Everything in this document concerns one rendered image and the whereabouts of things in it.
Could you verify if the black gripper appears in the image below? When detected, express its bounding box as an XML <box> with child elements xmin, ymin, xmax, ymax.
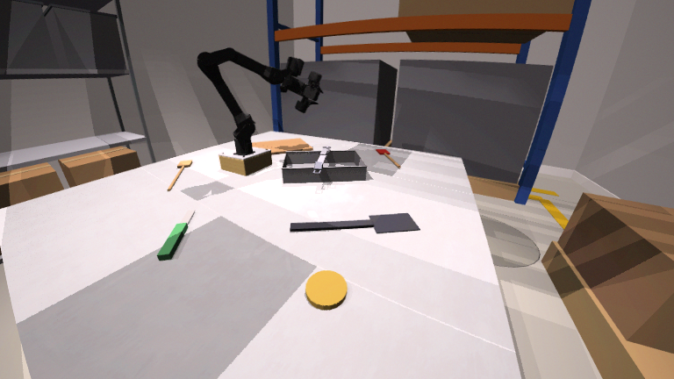
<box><xmin>294</xmin><ymin>71</ymin><xmax>323</xmax><ymax>113</ymax></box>

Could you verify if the yellow round disc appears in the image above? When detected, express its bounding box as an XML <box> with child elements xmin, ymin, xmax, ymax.
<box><xmin>306</xmin><ymin>270</ymin><xmax>348</xmax><ymax>310</ymax></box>

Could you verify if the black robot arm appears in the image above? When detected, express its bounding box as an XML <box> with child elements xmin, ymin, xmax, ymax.
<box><xmin>197</xmin><ymin>47</ymin><xmax>319</xmax><ymax>156</ymax></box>

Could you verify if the black spatula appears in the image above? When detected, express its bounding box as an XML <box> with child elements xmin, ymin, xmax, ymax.
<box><xmin>290</xmin><ymin>213</ymin><xmax>420</xmax><ymax>234</ymax></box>

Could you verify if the red spatula with wooden handle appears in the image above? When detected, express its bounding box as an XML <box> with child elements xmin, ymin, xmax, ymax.
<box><xmin>376</xmin><ymin>149</ymin><xmax>401</xmax><ymax>168</ymax></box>

